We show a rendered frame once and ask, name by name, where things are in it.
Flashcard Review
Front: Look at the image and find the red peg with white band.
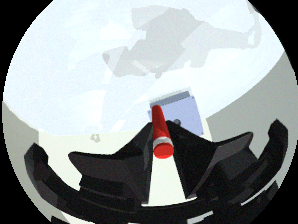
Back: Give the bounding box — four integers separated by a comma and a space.
152, 104, 174, 159

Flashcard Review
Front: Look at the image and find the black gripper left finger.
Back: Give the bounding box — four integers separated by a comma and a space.
68, 121, 153, 204

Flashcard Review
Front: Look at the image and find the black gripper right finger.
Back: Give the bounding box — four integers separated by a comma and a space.
165, 120, 254, 200

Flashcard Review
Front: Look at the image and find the light blue panel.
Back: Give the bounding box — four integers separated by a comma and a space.
150, 91, 204, 136

